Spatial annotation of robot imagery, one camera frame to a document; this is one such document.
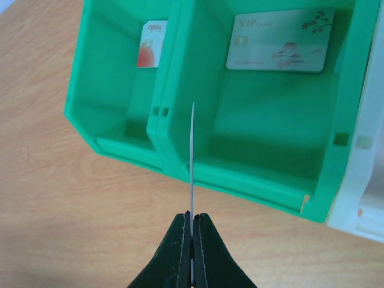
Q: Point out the green two-compartment bin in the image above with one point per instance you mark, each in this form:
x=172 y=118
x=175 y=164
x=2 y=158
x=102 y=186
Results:
x=280 y=138

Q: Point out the white translucent bin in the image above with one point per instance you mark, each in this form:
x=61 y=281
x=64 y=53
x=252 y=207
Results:
x=358 y=205

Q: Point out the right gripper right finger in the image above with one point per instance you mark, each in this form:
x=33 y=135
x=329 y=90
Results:
x=213 y=264

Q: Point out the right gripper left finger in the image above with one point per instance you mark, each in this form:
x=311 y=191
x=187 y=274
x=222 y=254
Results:
x=170 y=266

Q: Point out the grey card in bin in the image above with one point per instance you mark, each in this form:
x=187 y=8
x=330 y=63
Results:
x=285 y=40

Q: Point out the card with red circles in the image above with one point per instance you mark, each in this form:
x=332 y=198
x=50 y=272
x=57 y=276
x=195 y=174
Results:
x=151 y=43

